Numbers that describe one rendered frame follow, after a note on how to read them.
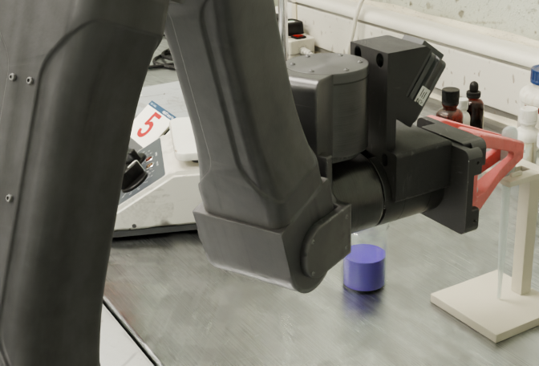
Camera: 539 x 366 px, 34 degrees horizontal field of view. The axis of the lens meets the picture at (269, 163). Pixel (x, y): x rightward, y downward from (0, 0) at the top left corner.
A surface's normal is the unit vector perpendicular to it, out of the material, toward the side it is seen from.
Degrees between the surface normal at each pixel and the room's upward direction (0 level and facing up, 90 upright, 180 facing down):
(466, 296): 0
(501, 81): 90
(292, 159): 78
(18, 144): 68
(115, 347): 0
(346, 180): 44
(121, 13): 89
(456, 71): 90
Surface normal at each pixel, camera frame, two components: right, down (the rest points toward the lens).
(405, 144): -0.03, -0.93
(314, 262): 0.83, 0.18
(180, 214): 0.16, 0.36
